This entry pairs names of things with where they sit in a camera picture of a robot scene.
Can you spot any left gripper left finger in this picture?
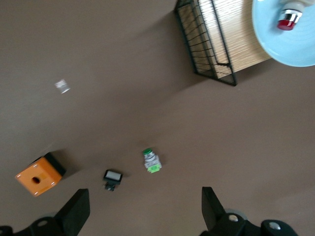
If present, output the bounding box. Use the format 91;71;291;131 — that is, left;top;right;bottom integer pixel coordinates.
53;188;91;236

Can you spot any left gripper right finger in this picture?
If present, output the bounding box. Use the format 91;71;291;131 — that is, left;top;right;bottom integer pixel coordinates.
201;186;249;236

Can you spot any light blue plate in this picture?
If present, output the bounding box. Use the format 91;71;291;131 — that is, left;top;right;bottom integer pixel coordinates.
251;0;315;67

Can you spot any red push button switch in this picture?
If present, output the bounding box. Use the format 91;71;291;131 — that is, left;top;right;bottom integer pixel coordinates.
277;0;315;32

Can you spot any orange button box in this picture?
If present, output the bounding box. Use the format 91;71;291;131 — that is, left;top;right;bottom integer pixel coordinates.
15;151;67;198

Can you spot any clear tape patch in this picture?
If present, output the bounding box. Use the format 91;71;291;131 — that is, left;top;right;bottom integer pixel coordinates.
54;78;71;94

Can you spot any black rectangular switch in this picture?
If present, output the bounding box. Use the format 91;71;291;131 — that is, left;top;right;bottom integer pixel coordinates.
102;169;124;192

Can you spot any green push button switch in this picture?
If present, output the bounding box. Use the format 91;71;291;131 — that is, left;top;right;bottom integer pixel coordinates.
142;148;163;174

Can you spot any black wire tray wooden base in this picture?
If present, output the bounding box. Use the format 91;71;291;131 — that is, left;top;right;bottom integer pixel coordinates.
174;0;273;87

